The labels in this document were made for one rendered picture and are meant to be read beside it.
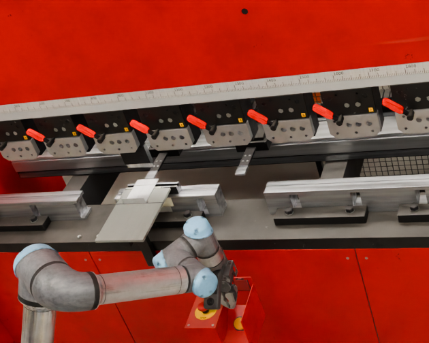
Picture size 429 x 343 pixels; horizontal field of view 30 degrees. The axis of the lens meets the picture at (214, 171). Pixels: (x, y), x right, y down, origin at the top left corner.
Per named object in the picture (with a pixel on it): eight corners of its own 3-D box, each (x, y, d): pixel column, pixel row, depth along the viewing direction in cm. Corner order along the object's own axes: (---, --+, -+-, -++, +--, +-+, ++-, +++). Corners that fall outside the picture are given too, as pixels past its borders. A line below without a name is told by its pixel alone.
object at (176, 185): (128, 195, 286) (124, 189, 284) (131, 190, 288) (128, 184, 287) (178, 193, 278) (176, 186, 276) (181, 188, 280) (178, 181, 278)
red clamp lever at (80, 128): (75, 126, 263) (102, 141, 263) (81, 120, 266) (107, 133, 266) (74, 131, 264) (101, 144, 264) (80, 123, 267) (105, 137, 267)
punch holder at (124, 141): (101, 154, 273) (82, 114, 264) (110, 139, 279) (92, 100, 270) (139, 152, 267) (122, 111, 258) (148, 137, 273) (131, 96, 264)
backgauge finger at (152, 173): (135, 183, 288) (131, 172, 285) (161, 140, 307) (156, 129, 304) (165, 182, 283) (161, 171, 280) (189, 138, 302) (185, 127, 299)
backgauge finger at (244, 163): (225, 179, 274) (220, 167, 271) (245, 134, 293) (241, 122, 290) (257, 177, 269) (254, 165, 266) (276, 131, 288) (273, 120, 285)
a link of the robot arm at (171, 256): (165, 271, 220) (197, 247, 223) (146, 254, 228) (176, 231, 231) (176, 290, 224) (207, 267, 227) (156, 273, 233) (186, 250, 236)
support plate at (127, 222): (95, 242, 266) (94, 240, 265) (125, 191, 285) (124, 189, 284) (144, 241, 258) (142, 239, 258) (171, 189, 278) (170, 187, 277)
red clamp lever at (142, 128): (129, 122, 255) (156, 137, 255) (134, 115, 258) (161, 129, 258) (127, 126, 256) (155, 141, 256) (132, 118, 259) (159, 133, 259)
